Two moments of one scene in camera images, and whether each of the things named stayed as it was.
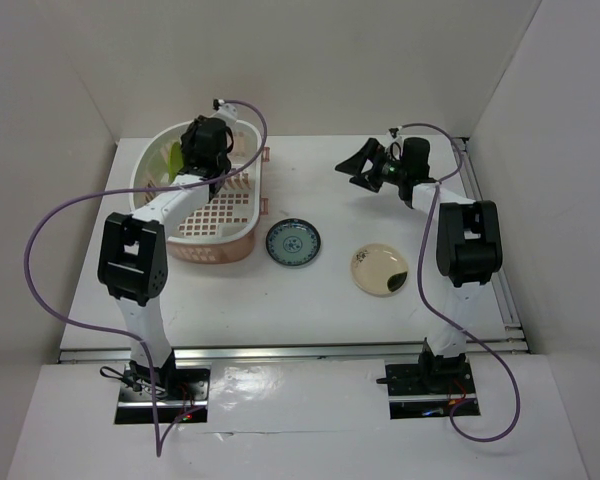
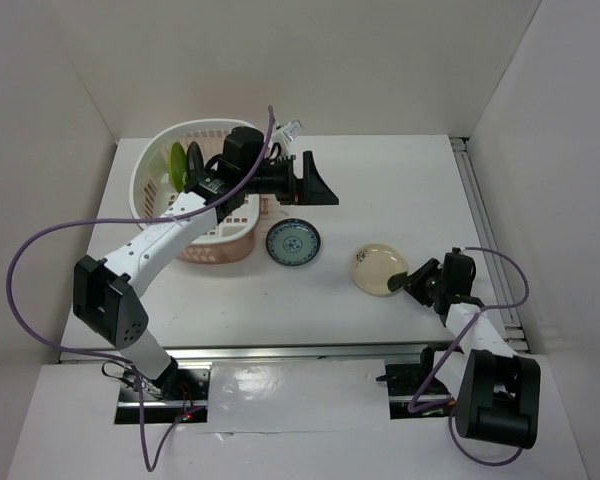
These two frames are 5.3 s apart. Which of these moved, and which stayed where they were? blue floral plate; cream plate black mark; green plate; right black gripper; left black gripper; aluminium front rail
Moved: left black gripper; right black gripper
Stayed: green plate; aluminium front rail; cream plate black mark; blue floral plate
